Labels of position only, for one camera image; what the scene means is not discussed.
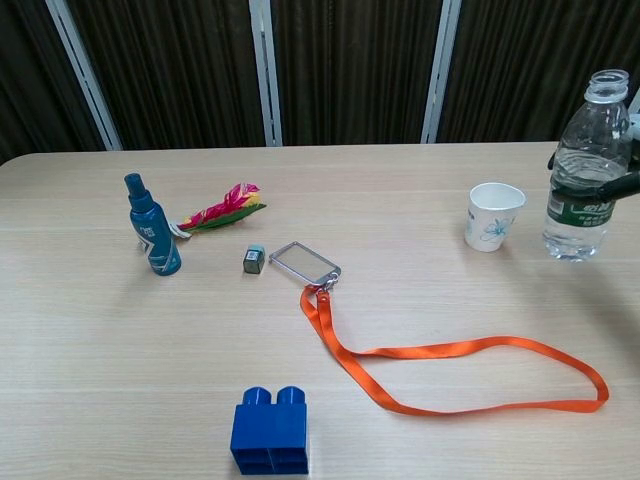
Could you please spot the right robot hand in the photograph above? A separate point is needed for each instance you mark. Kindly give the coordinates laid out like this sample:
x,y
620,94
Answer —
x,y
625,187

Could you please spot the transparent plastic water bottle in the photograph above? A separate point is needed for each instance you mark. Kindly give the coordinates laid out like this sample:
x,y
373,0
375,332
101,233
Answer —
x,y
582,150

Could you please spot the white paper cup blue flower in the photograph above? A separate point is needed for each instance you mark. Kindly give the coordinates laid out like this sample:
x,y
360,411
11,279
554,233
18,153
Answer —
x,y
492,225

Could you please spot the blue spray bottle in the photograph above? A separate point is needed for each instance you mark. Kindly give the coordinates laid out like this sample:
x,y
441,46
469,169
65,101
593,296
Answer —
x,y
157,245

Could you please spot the black curtain panel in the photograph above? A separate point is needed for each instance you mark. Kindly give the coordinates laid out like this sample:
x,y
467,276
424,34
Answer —
x,y
30,75
175,75
525,65
350,75

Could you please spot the clear badge holder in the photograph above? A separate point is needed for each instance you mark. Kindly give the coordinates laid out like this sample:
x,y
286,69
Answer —
x,y
305,262

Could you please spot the red feather shuttlecock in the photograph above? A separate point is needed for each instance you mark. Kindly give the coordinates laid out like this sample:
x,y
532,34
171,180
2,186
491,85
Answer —
x,y
220,210

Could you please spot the blue toy building block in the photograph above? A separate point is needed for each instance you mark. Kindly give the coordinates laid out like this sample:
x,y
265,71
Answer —
x,y
270,430

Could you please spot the white metal frame post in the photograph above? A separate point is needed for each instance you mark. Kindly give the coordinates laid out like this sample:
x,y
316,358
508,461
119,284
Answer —
x,y
636,102
85,75
266,75
441,75

